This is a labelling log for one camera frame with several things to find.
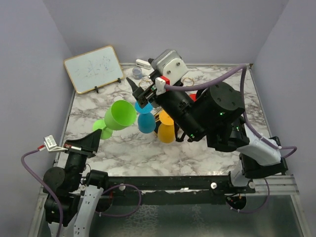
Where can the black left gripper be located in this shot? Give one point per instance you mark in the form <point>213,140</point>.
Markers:
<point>91,141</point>

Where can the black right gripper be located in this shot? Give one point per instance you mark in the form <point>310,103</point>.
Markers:
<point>143,98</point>

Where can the green wine glass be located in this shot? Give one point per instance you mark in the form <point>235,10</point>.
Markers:
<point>120,115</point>

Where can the yellow wine glass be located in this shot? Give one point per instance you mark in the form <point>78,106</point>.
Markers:
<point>166,132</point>

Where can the red wine glass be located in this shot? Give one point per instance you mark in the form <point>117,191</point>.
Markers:
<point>193,97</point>

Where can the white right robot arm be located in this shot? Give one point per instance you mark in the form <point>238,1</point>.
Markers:
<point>216,114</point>

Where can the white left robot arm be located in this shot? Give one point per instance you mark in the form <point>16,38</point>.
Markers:
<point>67,214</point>

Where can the blue wine glass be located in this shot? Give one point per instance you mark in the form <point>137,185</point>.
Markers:
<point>146,120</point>

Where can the white stapler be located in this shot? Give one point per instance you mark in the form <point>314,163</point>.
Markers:
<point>143,64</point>

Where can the gold-framed whiteboard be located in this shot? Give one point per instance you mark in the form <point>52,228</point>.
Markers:
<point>94,69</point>

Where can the gold wire glass rack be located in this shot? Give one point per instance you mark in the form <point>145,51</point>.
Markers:
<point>177,104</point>

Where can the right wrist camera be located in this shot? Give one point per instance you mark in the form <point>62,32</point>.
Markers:
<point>169,68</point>

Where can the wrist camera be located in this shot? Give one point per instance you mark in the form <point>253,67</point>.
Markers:
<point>169,68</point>
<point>50,145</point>

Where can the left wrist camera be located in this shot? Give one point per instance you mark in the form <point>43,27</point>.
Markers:
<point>50,145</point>

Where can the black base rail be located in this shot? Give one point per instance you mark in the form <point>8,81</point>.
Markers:
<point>163,190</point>

